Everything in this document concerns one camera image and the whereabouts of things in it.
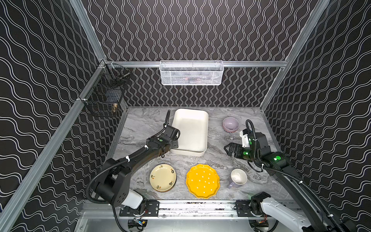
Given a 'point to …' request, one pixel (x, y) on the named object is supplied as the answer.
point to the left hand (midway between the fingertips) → (172, 140)
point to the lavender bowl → (231, 123)
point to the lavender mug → (237, 177)
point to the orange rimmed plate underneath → (164, 191)
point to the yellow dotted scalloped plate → (202, 181)
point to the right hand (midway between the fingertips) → (231, 149)
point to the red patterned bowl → (229, 132)
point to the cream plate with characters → (162, 177)
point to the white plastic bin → (193, 124)
